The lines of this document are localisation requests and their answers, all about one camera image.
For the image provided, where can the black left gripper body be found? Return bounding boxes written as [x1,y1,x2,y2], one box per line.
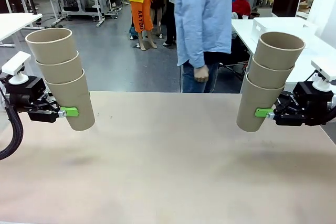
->
[0,76,61,124]

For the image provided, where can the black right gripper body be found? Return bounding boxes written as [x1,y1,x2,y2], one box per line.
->
[272,81,336,127]

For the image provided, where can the tall beige paper cup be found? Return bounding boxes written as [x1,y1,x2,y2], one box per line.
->
[247,56,295,90]
[45,68,96,132]
[252,31,306,72]
[236,73,286,133]
[25,27,80,65]
[35,50,85,85]

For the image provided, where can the person's right forearm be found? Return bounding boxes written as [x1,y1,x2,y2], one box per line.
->
[180,22,207,69]

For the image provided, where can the person's right hand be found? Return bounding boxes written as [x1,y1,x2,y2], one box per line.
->
[193,65,210,83]

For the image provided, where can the white table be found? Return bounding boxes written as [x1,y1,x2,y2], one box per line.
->
[230,18,336,93]
[0,13,43,48]

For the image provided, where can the beige mannequin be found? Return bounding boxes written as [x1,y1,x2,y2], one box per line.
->
[119,0,158,51]

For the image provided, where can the red hat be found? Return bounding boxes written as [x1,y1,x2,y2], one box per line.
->
[232,0,253,17]

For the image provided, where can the orange shorts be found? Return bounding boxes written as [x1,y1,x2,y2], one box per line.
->
[130,0,154,33]

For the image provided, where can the person in light blue shirt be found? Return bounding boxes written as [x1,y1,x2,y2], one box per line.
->
[174,0,234,93]

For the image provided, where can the dark clothed mannequin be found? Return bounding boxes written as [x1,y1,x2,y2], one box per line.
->
[151,0,177,47]

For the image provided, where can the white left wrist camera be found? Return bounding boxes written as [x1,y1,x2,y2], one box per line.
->
[1,51,32,86]

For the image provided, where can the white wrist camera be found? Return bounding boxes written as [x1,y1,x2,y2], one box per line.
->
[1,51,32,86]
[310,57,336,92]

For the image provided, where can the black corrugated cable hose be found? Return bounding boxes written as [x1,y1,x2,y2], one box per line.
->
[0,103,25,161]

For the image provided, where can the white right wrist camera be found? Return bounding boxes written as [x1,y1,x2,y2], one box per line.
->
[310,57,336,92]

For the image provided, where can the black folding frame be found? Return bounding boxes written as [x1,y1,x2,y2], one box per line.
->
[217,34,251,81]

